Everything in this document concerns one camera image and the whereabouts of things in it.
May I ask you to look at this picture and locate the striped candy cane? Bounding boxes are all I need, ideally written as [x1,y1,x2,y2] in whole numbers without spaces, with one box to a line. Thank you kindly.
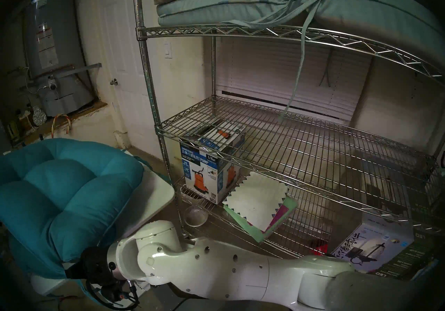
[51,114,72,139]

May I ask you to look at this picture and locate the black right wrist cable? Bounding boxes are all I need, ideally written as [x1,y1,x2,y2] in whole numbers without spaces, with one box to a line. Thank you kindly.
[85,278,140,311]

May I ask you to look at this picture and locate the light blue cushion with ties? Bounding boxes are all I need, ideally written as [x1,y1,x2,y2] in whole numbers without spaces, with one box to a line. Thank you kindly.
[156,0,445,122]

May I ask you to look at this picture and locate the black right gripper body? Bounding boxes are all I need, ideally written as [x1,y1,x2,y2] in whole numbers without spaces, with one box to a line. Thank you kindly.
[65,246,117,287]

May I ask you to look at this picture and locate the white zigzag paper stack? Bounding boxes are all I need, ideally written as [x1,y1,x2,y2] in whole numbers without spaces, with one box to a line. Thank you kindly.
[222,197,299,244]

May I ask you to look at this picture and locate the blue utility pump box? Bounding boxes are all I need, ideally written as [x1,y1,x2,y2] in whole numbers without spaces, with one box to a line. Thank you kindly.
[180,121,245,205]

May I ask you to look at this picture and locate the pink paper sheet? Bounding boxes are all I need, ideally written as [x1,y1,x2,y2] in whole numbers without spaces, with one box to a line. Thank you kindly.
[266,203,291,232]

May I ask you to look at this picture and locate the crumpled silver foil piece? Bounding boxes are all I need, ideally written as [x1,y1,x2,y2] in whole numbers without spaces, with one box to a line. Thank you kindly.
[32,106,48,126]

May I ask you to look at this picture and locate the white folding table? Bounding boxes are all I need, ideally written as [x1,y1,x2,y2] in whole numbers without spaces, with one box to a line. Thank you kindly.
[30,150,175,296]

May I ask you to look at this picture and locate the teal tufted seat cushion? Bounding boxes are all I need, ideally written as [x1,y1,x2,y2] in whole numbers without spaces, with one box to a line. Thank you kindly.
[9,159,171,280]
[0,138,145,272]

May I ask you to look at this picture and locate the white zigzag edged paper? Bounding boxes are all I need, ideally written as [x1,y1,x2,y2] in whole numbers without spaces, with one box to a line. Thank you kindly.
[222,171,290,232]

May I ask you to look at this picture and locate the white window blinds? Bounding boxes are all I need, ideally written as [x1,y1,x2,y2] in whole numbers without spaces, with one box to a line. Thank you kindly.
[214,37,372,125]

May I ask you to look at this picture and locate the grey water heater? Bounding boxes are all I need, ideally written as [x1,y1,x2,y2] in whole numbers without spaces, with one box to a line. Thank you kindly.
[21,0,96,117]

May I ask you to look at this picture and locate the clear glass bowl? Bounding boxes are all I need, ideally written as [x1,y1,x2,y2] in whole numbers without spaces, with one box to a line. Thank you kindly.
[183,205,209,227]

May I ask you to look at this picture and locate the white panel door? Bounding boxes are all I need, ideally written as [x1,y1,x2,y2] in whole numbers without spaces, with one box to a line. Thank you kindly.
[97,0,164,156]

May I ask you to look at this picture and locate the LED lamp box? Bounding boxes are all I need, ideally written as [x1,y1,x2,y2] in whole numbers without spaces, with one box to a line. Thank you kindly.
[329,222,435,276]

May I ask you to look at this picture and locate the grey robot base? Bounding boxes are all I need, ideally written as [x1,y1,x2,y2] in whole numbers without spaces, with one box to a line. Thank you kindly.
[149,289,289,311]

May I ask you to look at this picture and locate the chrome wire shelf rack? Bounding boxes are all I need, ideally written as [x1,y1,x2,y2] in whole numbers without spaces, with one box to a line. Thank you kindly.
[132,0,445,259]

